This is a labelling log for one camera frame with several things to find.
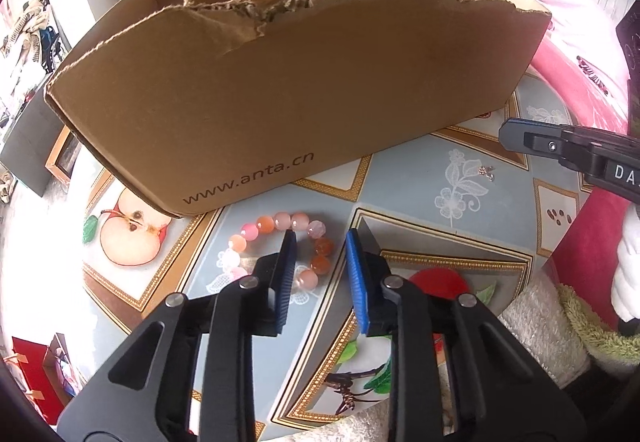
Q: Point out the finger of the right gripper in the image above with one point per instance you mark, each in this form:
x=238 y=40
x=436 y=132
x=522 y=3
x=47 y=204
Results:
x=607 y=160

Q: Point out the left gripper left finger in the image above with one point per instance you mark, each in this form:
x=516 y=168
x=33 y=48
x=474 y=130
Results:
x=186 y=372

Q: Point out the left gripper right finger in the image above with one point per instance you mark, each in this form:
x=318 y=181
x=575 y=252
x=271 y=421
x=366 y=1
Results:
x=456 y=373

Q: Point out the white fluffy towel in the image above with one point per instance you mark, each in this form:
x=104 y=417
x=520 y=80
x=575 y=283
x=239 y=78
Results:
x=537 y=320

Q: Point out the pink blanket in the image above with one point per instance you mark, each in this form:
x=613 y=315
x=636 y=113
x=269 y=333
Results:
x=627 y=32

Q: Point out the brown paper bag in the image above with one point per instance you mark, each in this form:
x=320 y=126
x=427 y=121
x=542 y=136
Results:
x=66 y=380

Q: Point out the white glove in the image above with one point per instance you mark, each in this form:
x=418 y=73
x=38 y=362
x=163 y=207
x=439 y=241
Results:
x=625 y=285

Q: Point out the small silver earring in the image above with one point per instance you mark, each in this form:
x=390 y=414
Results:
x=487 y=172

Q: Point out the red paper bag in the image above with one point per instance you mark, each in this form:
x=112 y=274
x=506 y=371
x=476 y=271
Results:
x=30 y=361

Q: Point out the green fluffy towel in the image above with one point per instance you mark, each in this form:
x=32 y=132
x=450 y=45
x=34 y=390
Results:
x=616 y=354

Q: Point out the fruit pattern table cloth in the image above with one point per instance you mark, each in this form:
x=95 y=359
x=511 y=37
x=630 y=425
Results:
x=453 y=213

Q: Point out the small wooden stool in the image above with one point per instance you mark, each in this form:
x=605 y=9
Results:
x=62 y=158

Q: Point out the grey low cabinet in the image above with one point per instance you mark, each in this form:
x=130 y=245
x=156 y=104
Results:
x=27 y=145

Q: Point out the brown cardboard box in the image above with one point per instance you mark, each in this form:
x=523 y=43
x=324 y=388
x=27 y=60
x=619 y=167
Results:
x=197 y=104

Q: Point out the wheelchair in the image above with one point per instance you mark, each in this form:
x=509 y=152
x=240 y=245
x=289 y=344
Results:
x=53 y=48

